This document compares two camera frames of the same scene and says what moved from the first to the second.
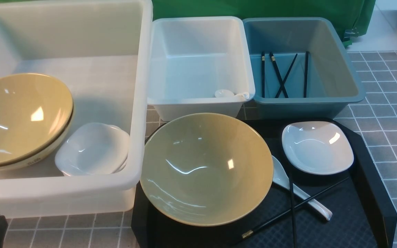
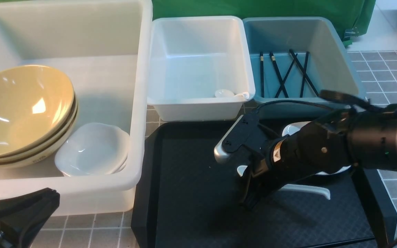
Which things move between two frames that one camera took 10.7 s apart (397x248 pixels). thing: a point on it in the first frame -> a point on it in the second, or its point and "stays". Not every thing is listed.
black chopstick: [293, 212] -> [304, 72]
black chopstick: [281, 83] stays
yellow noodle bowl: [206, 169] -> [26, 114]
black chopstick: [263, 75] stays
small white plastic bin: [192, 58] stays
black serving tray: [363, 216] stays
